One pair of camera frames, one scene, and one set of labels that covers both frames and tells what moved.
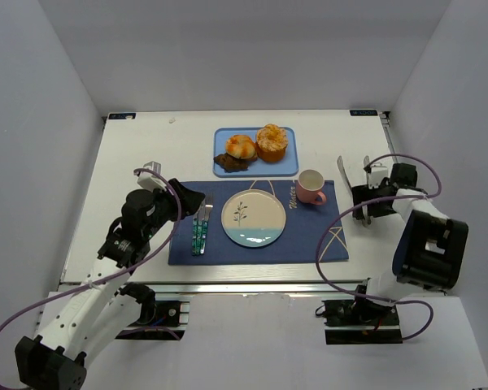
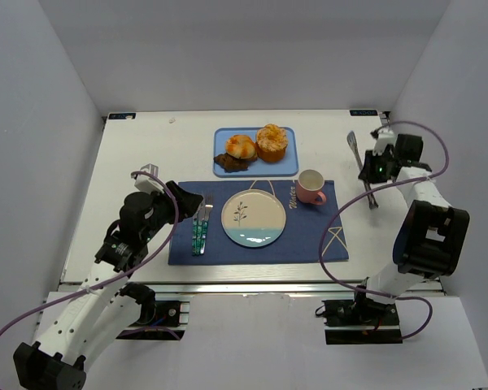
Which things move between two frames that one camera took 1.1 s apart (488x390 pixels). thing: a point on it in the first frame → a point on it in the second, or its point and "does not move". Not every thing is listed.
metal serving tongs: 366,218 → 352,139
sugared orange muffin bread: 272,141 does not move
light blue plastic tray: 287,167 does not move
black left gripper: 179,197 does not move
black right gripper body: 360,201 → 368,173
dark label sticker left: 121,115 does not move
